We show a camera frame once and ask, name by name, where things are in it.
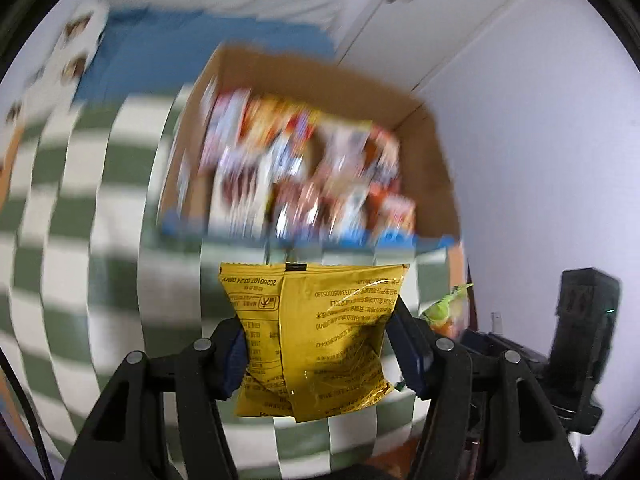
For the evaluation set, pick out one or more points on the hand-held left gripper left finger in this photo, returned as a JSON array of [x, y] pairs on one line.
[[234, 362]]

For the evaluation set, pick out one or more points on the yellow snack packet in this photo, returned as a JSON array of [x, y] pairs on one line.
[[320, 340]]

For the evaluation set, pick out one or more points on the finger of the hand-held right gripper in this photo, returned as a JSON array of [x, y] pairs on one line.
[[487, 342]]

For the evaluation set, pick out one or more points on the orange panda snack packet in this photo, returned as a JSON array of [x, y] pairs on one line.
[[384, 152], [397, 212]]

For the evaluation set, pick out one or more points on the bear print pillow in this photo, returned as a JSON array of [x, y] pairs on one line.
[[55, 60]]

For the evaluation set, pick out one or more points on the green white checkered mat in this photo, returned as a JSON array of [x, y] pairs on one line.
[[100, 210]]

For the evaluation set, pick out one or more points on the cardboard box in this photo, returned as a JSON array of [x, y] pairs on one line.
[[430, 160]]

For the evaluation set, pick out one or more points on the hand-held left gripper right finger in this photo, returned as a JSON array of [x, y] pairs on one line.
[[411, 355]]

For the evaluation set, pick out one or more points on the brown snack packet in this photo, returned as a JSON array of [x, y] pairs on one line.
[[300, 202]]

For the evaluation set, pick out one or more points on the white door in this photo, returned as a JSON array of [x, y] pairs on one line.
[[440, 15]]

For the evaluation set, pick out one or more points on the blue bed sheet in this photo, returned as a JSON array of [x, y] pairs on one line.
[[200, 42]]

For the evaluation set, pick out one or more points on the red noodle snack packet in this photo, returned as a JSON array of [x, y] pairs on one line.
[[272, 120]]

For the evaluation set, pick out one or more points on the white chocolate stick packet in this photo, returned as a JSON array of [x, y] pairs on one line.
[[237, 185]]

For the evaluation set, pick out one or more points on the colourful candy ball bag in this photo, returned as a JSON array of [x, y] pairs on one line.
[[445, 312]]

